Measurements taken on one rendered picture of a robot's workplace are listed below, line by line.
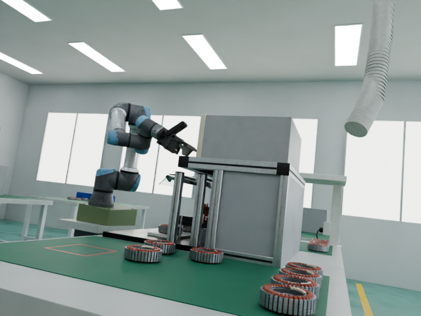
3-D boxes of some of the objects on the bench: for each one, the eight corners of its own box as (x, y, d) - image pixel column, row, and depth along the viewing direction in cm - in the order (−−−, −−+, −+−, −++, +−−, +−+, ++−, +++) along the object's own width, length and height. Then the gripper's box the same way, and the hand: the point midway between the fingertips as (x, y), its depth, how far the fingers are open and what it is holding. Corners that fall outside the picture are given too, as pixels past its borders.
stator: (190, 262, 110) (191, 250, 110) (188, 256, 121) (189, 245, 121) (224, 266, 111) (225, 254, 111) (220, 259, 122) (221, 248, 122)
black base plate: (102, 236, 148) (103, 231, 148) (168, 231, 207) (169, 227, 208) (204, 254, 132) (205, 247, 132) (245, 242, 191) (245, 238, 191)
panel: (203, 248, 131) (213, 170, 135) (245, 238, 192) (251, 184, 196) (207, 249, 131) (215, 170, 134) (247, 239, 192) (253, 185, 196)
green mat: (-56, 247, 90) (-56, 247, 90) (95, 236, 147) (95, 235, 147) (324, 335, 57) (324, 334, 58) (329, 276, 114) (329, 276, 114)
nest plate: (147, 234, 155) (147, 232, 155) (162, 233, 169) (163, 231, 169) (177, 239, 150) (178, 236, 150) (190, 237, 164) (191, 235, 164)
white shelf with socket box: (284, 242, 223) (289, 171, 229) (291, 238, 257) (296, 177, 263) (342, 250, 211) (346, 175, 216) (341, 246, 245) (345, 181, 251)
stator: (140, 248, 126) (141, 237, 127) (169, 249, 130) (170, 239, 131) (146, 254, 116) (148, 242, 116) (178, 255, 120) (180, 244, 120)
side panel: (205, 255, 129) (215, 169, 134) (208, 254, 132) (217, 170, 136) (280, 268, 120) (289, 175, 124) (282, 267, 123) (289, 176, 127)
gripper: (161, 145, 178) (193, 165, 170) (152, 141, 169) (186, 162, 162) (169, 130, 177) (202, 149, 170) (161, 125, 169) (195, 146, 161)
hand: (195, 149), depth 166 cm, fingers closed
